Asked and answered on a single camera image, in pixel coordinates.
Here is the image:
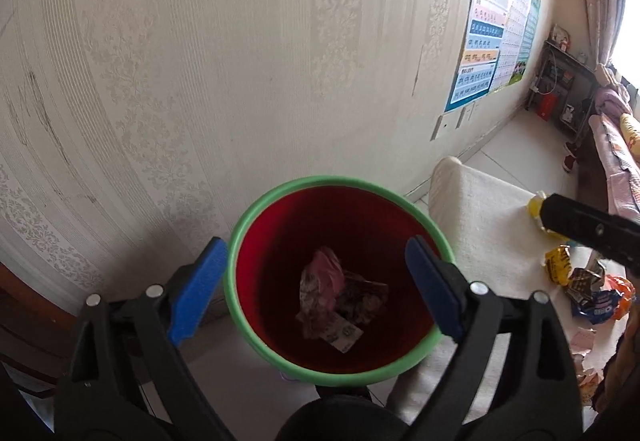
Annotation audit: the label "blue wall poster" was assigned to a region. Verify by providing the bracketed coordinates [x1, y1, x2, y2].
[444, 0, 518, 114]

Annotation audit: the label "dark metal shelf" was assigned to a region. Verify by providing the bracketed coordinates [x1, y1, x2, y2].
[525, 38, 598, 142]

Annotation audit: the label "orange wrapper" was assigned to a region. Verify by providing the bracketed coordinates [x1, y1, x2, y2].
[602, 273, 637, 322]

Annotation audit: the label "white grid wall poster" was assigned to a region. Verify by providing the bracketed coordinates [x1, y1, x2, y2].
[492, 0, 533, 94]

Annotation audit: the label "red shoe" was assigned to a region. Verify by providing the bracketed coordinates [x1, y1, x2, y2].
[562, 141, 581, 173]

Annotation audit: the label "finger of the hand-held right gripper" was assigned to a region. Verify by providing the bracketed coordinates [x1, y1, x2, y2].
[542, 194, 640, 268]

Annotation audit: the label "shiny dark brown wrapper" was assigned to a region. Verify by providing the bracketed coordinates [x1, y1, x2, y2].
[565, 263, 607, 304]

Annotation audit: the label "green bordered wall poster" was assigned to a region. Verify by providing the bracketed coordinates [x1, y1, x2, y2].
[507, 0, 542, 87]

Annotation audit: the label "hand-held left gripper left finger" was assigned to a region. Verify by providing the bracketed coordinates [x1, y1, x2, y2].
[52, 236, 236, 441]

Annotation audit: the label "bright yellow wrapper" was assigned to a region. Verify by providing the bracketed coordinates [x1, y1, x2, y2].
[527, 191, 568, 238]

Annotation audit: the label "white and green wrapper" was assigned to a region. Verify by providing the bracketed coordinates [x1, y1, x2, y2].
[295, 306, 364, 354]

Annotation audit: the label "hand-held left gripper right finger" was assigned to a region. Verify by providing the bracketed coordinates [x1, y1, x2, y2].
[400, 235, 586, 441]

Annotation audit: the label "white table cloth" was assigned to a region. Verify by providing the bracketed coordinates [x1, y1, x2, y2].
[385, 156, 631, 427]

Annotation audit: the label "purple blanket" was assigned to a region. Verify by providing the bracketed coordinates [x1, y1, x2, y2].
[594, 86, 632, 122]

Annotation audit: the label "torn white paper scraps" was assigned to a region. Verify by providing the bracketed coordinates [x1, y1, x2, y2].
[570, 328, 606, 392]

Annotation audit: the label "crumpled dark brown wrapper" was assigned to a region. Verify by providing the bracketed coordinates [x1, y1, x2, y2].
[335, 271, 391, 327]

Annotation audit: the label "crumpled pink wrapper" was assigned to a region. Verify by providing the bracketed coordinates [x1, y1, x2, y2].
[300, 247, 347, 312]

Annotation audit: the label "red bin with green rim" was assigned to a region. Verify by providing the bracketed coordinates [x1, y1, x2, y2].
[223, 176, 457, 387]

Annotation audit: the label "yellow blanket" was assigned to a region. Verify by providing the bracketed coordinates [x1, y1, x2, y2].
[619, 114, 640, 157]

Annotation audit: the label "bright window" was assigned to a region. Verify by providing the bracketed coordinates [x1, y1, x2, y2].
[610, 0, 640, 87]

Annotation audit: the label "red box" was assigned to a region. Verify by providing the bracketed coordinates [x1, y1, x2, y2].
[536, 91, 560, 118]

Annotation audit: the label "dark blue wrapper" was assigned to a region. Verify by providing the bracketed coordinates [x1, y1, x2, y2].
[572, 288, 621, 324]

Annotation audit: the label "pink quilt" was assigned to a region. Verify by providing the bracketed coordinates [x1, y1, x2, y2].
[587, 114, 640, 222]

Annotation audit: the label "dark wooden furniture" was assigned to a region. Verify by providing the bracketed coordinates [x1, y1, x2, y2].
[0, 261, 146, 422]

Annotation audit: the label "yellow and black wrapper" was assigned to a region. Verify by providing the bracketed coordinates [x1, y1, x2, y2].
[544, 245, 573, 284]

